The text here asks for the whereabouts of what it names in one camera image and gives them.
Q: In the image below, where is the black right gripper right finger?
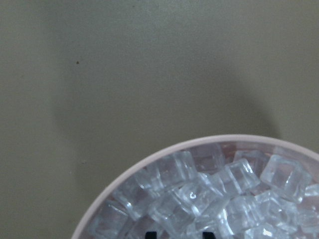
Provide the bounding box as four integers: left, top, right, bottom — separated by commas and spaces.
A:
202, 232, 215, 239

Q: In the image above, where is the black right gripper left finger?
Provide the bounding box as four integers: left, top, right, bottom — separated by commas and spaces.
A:
145, 231, 157, 239

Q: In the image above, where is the pink bowl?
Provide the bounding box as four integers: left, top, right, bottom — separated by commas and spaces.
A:
71, 134, 319, 239

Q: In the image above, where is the pile of clear ice cubes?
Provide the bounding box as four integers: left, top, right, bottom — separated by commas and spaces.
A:
86, 143, 319, 239

